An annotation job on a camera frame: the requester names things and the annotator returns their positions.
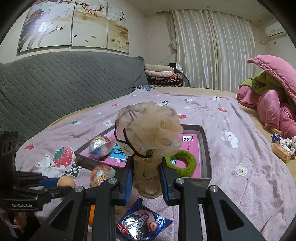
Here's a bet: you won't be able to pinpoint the wall painting triptych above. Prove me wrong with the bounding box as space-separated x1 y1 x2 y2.
18 1 130 53

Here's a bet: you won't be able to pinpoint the white striped curtains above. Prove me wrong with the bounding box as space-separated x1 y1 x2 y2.
166 9 255 92

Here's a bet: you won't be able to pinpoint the white air conditioner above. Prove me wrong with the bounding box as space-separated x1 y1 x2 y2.
260 22 287 45

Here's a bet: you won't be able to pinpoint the grey shallow box tray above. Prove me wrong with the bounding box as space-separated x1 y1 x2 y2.
74 125 211 187

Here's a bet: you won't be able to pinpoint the green fuzzy ring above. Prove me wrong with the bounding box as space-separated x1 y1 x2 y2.
165 149 198 178

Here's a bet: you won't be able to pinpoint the folded blankets stack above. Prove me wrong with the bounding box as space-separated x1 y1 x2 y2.
144 63 190 87

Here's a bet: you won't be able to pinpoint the walnut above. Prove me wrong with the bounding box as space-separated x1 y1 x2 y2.
57 176 76 189

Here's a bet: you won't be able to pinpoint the green blanket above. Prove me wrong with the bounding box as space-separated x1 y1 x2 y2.
238 71 290 95

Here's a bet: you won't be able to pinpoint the wafer snack packet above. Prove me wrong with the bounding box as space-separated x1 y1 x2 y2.
271 144 291 163

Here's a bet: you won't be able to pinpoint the white patterned scrunchie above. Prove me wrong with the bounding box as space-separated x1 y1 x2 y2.
280 136 296 156

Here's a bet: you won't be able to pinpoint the blue candy wrapper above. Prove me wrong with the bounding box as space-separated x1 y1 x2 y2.
271 133 281 144

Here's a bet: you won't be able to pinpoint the pink quilted blanket pile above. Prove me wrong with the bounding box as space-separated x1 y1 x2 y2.
237 55 295 138

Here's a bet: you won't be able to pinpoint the blue oreo cookie packet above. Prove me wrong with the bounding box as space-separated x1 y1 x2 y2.
116 198 173 240

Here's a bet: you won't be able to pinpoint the red blue surprise egg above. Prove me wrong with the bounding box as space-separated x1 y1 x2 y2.
90 165 116 187

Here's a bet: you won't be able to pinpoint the orange mandarin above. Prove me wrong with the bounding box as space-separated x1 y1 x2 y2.
88 205 95 227

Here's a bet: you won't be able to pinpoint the beige mesh drawstring pouch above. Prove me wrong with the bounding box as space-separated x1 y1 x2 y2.
114 101 183 199

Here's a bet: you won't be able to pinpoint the pink blue book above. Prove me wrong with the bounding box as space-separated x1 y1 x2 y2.
81 130 201 178

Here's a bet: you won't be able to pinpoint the grey quilted headboard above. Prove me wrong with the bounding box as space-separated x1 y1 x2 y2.
1 51 147 147

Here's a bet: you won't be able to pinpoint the silver foil surprise egg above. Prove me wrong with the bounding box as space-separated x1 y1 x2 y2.
88 135 116 160

